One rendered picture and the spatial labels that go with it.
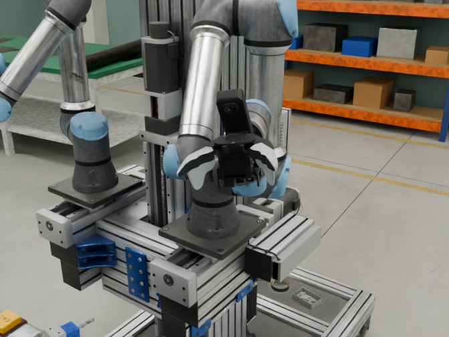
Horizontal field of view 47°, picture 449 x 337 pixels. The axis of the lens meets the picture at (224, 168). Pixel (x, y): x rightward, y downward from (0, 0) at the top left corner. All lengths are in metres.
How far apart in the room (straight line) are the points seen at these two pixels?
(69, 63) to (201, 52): 0.67
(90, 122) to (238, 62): 0.50
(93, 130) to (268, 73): 0.65
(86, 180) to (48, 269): 1.66
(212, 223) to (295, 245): 0.30
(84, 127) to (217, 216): 0.53
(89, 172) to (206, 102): 0.68
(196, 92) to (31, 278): 2.31
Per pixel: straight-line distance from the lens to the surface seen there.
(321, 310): 2.53
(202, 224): 1.40
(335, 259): 3.30
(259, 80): 1.26
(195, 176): 0.83
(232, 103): 0.84
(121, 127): 4.86
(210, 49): 1.18
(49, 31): 1.60
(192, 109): 1.12
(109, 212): 1.77
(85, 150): 1.68
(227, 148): 0.85
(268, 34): 1.22
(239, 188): 1.07
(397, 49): 5.64
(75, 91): 1.77
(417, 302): 3.07
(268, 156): 0.78
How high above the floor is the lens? 1.75
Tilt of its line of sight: 23 degrees down
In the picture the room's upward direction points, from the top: straight up
